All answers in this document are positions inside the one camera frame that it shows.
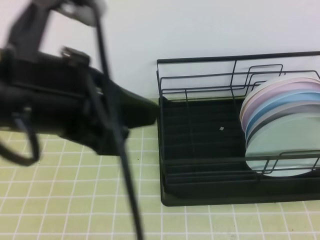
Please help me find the mint green plate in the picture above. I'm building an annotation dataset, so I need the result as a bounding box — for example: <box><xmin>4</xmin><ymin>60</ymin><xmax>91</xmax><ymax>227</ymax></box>
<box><xmin>245</xmin><ymin>113</ymin><xmax>320</xmax><ymax>177</ymax></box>

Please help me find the white plate in rack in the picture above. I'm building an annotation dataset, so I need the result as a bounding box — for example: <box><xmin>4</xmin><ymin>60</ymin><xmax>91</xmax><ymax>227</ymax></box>
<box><xmin>239</xmin><ymin>82</ymin><xmax>265</xmax><ymax>121</ymax></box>

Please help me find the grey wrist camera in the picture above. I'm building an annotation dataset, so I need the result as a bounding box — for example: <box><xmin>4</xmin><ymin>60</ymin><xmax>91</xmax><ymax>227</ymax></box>
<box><xmin>56</xmin><ymin>0</ymin><xmax>107</xmax><ymax>27</ymax></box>

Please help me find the cream plate in rack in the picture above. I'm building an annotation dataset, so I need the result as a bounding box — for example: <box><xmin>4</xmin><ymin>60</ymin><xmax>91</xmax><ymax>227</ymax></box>
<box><xmin>240</xmin><ymin>76</ymin><xmax>320</xmax><ymax>118</ymax></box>

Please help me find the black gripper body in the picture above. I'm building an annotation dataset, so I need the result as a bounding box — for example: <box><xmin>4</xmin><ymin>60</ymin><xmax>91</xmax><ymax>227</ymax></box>
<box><xmin>0</xmin><ymin>48</ymin><xmax>129</xmax><ymax>157</ymax></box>

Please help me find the pink plate in rack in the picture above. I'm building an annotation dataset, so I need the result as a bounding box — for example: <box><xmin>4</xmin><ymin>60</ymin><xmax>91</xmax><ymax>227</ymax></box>
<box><xmin>241</xmin><ymin>79</ymin><xmax>320</xmax><ymax>130</ymax></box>

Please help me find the grey plate in rack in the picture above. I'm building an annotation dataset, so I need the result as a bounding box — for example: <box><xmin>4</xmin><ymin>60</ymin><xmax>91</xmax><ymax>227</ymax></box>
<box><xmin>246</xmin><ymin>101</ymin><xmax>320</xmax><ymax>147</ymax></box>

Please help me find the blue plate in rack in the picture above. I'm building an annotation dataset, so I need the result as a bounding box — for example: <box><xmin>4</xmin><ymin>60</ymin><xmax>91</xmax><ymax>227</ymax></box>
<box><xmin>244</xmin><ymin>89</ymin><xmax>320</xmax><ymax>141</ymax></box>

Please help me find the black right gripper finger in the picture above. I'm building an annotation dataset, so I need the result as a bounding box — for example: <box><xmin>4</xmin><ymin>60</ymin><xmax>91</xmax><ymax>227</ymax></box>
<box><xmin>109</xmin><ymin>80</ymin><xmax>159</xmax><ymax>129</ymax></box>

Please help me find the black wire dish rack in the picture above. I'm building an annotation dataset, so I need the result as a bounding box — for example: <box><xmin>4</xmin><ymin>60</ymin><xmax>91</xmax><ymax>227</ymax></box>
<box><xmin>156</xmin><ymin>51</ymin><xmax>320</xmax><ymax>207</ymax></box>

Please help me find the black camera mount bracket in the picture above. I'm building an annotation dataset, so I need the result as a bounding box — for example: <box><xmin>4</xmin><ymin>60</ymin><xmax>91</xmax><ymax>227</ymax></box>
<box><xmin>7</xmin><ymin>0</ymin><xmax>65</xmax><ymax>61</ymax></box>

